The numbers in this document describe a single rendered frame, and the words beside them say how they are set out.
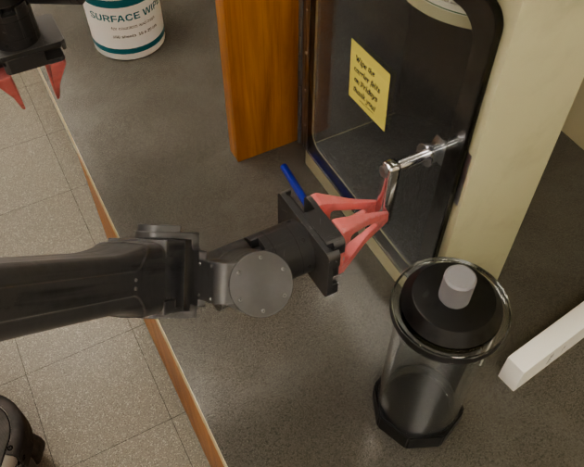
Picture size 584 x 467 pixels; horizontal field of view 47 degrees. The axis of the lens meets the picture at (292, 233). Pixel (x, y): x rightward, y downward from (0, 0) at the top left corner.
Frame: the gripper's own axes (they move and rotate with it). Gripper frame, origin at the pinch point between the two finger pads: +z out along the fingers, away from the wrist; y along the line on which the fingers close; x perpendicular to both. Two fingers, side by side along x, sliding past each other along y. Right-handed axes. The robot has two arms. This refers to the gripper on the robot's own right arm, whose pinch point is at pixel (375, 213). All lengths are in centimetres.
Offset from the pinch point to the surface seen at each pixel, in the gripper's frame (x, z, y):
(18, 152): 107, -28, 165
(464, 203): -3.2, 6.6, -5.6
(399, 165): -7.1, 1.2, -0.9
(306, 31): -6.8, 5.5, 24.6
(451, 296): -5.1, -3.1, -15.2
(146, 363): 111, -19, 66
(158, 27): 12, 0, 66
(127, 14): 7, -6, 64
